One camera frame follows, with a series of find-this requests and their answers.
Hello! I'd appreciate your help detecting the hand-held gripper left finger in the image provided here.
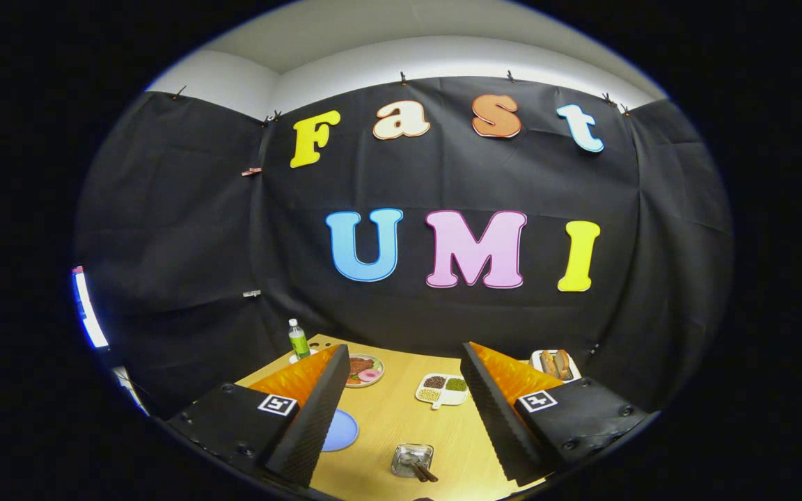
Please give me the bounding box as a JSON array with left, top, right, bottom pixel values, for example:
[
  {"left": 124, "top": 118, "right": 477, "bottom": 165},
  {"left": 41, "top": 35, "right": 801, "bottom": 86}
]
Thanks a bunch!
[{"left": 166, "top": 344, "right": 351, "bottom": 488}]

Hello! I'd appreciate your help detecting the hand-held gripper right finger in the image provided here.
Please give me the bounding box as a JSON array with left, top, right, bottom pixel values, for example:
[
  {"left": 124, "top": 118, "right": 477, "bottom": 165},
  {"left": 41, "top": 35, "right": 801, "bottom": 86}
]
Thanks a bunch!
[{"left": 460, "top": 342, "right": 652, "bottom": 488}]

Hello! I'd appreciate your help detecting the blue round plate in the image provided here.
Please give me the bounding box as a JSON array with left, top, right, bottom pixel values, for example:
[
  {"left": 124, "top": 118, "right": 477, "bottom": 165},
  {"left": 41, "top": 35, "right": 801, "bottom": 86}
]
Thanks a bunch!
[{"left": 321, "top": 408, "right": 360, "bottom": 453}]

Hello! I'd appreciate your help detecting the white divided dish of beans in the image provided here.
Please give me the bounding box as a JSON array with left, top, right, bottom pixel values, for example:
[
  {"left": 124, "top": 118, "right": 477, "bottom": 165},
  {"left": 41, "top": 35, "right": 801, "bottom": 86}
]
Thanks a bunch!
[{"left": 415, "top": 372, "right": 469, "bottom": 411}]

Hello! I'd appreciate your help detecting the plate of meat and vegetables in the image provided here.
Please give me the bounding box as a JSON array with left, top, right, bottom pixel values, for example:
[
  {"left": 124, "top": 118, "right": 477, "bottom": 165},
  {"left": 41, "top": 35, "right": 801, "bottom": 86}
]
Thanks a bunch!
[{"left": 345, "top": 353, "right": 385, "bottom": 388}]

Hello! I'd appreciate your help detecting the white toaster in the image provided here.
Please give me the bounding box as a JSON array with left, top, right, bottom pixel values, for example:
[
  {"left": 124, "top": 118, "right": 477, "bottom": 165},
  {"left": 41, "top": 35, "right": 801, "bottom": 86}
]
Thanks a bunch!
[{"left": 530, "top": 349, "right": 581, "bottom": 383}]

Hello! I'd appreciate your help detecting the green label water bottle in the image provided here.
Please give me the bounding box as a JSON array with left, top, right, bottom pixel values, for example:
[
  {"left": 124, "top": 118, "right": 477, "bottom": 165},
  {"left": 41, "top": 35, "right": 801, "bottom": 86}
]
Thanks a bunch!
[{"left": 288, "top": 319, "right": 311, "bottom": 360}]

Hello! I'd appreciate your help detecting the perforated metal basket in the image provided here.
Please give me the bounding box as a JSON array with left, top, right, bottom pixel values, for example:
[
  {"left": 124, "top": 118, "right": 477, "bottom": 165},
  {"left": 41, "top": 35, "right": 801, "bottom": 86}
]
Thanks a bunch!
[{"left": 391, "top": 443, "right": 435, "bottom": 479}]

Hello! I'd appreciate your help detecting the lit computer monitor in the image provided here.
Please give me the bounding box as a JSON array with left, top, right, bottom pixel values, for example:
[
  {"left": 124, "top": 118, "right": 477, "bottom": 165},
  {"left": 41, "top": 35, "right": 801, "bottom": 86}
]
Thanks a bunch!
[{"left": 72, "top": 266, "right": 109, "bottom": 350}]

